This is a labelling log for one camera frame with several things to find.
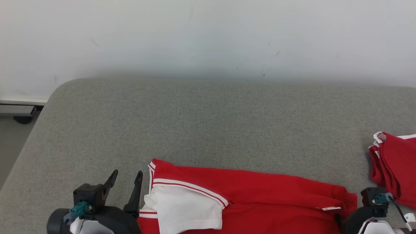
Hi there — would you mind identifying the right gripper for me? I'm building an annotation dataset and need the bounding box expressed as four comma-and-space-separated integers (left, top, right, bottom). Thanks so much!
344, 207, 374, 234

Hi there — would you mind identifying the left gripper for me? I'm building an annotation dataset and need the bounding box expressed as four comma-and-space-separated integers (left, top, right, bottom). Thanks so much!
47, 169, 143, 234

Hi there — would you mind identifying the red Bulls shorts white stripe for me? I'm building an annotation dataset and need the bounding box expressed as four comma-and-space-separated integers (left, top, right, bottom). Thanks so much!
368, 131, 416, 210

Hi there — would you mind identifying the red shirt with white sleeves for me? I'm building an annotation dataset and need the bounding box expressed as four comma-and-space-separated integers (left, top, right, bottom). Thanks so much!
136, 158, 358, 234

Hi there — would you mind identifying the teal right camera connector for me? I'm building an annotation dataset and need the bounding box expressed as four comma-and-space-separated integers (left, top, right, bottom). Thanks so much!
373, 193, 394, 206

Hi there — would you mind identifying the teal camera connector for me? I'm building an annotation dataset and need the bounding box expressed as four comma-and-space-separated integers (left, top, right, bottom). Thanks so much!
373, 193, 394, 206
63, 201, 92, 225

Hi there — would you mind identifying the thin black camera cable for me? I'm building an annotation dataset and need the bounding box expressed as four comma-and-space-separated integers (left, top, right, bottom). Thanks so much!
388, 196, 409, 225

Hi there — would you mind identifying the teal left camera connector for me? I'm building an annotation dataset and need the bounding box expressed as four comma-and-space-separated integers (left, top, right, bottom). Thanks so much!
63, 201, 92, 225

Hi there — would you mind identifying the white cable label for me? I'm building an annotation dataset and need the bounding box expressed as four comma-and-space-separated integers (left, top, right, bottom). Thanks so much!
404, 213, 416, 232

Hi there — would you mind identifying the white wall baseboard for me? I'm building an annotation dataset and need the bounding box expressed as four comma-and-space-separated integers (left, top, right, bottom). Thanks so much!
0, 97, 48, 105

